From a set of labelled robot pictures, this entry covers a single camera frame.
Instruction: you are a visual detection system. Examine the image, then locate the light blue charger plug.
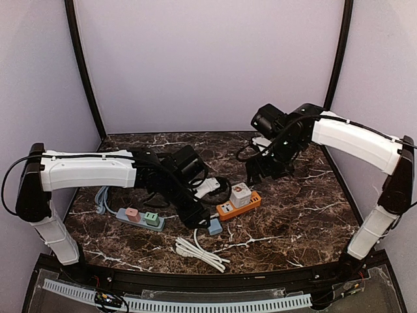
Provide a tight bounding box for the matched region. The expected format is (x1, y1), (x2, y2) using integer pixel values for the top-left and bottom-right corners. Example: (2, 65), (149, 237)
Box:
(207, 218), (223, 236)

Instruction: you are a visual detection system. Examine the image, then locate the orange power strip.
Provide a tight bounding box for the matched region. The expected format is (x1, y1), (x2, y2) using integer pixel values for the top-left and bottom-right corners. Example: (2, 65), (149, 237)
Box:
(216, 190), (262, 222)

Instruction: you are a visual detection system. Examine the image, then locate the white cube socket adapter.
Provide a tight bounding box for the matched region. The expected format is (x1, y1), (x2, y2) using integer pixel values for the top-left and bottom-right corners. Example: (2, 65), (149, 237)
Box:
(230, 183), (252, 209)

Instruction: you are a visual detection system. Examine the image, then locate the green charger plug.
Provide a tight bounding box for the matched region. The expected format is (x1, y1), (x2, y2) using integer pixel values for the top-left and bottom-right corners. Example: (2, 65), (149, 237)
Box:
(144, 212), (160, 227)

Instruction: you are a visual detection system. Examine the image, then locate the pink charger plug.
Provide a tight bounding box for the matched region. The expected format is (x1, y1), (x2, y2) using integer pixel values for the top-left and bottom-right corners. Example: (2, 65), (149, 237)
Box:
(125, 207), (141, 223)

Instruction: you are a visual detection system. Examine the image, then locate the light blue power strip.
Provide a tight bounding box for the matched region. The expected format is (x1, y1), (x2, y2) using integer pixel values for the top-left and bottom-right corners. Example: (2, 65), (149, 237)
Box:
(116, 208), (165, 232)

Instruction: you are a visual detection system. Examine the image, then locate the light blue power cable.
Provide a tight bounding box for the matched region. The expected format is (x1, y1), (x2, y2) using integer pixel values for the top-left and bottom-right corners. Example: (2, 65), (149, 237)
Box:
(94, 186), (113, 215)

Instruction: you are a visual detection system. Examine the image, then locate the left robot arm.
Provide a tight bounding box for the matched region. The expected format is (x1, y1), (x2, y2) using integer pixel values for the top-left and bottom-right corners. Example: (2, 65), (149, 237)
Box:
(11, 143), (210, 266)

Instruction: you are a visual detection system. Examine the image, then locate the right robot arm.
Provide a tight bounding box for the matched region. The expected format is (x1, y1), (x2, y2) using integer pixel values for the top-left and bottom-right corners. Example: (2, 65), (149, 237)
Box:
(237, 103), (416, 260)

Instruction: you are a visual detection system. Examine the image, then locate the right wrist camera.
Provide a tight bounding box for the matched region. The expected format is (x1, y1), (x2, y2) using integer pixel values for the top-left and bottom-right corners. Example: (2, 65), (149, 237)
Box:
(251, 137), (271, 151)

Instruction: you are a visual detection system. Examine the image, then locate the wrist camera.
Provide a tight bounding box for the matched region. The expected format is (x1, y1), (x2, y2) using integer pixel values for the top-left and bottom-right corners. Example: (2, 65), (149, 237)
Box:
(251, 137), (271, 151)
(194, 177), (221, 199)

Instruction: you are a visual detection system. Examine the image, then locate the black sleeved camera cable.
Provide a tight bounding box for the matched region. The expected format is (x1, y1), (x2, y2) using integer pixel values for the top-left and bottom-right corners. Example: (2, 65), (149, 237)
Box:
(236, 143), (268, 163)

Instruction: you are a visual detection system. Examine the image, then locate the black sleeved left cable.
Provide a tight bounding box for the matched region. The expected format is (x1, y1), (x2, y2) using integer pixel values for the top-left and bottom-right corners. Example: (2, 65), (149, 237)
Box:
(195, 166), (233, 205)

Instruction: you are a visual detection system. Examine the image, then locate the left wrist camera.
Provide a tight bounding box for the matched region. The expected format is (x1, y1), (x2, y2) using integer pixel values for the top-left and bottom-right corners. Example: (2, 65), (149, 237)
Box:
(194, 177), (221, 199)

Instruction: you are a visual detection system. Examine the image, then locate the white power strip cable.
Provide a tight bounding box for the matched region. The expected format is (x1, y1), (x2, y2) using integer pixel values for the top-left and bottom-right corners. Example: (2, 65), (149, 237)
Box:
(175, 228), (231, 273)

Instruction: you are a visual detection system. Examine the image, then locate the black front frame rail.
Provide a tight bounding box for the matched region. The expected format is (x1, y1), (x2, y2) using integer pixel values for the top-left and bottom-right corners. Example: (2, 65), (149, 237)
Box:
(71, 263), (342, 294)

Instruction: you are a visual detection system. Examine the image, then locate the white slotted cable duct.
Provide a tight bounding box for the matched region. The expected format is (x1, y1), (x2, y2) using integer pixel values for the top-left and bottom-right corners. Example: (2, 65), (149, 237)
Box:
(42, 278), (312, 312)

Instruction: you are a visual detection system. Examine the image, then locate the black right corner post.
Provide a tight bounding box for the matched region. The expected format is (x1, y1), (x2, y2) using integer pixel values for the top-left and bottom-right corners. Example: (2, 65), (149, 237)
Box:
(323, 0), (354, 110)

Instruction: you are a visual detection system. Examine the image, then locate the black corner post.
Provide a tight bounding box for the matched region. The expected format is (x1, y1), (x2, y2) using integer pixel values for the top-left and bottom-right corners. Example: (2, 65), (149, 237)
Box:
(323, 0), (354, 110)
(64, 0), (107, 142)

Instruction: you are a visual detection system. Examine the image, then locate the black left corner post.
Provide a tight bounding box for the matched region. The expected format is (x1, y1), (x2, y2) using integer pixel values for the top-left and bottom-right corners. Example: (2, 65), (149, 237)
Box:
(64, 0), (107, 142)

